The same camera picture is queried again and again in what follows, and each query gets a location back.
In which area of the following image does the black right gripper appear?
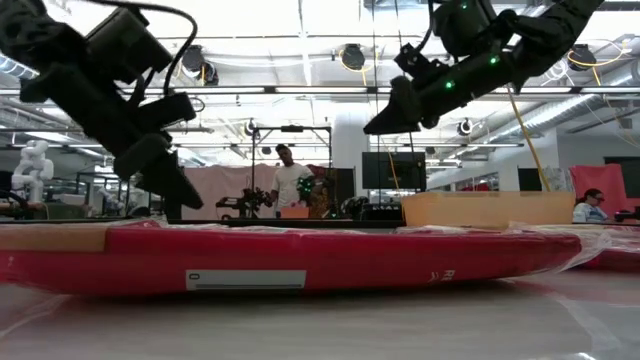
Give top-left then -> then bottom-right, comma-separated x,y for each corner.
363,43 -> 517,137

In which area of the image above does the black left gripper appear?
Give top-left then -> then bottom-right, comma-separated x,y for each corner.
18,62 -> 205,211

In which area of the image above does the pink cloth backdrop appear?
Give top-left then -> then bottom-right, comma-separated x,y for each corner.
180,163 -> 281,221

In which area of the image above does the black monitor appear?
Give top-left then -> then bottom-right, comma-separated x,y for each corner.
361,151 -> 428,192

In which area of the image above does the red patterned cloth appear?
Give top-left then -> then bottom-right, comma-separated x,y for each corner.
307,164 -> 342,219

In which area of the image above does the standing person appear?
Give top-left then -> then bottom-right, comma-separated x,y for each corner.
269,143 -> 316,220

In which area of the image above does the white humanoid robot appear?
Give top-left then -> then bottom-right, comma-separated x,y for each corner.
10,139 -> 55,204

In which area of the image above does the small black panel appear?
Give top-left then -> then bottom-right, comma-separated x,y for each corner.
517,167 -> 544,193

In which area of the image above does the seated person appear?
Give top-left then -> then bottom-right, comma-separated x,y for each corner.
572,187 -> 611,225

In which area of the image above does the red cloth backdrop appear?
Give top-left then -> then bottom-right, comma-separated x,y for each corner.
569,163 -> 640,214

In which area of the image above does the black hanging cable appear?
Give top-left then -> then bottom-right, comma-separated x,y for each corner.
370,0 -> 381,221

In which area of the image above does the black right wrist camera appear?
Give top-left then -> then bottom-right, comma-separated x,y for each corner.
430,0 -> 501,57

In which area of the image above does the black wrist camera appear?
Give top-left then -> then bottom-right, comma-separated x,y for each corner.
84,5 -> 174,85
430,0 -> 501,57

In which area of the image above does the black gantry frame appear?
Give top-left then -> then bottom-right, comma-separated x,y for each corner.
249,124 -> 334,220

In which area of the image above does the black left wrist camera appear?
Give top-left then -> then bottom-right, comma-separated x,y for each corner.
84,5 -> 174,85

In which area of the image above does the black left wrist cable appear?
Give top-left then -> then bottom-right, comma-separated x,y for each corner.
82,0 -> 200,96

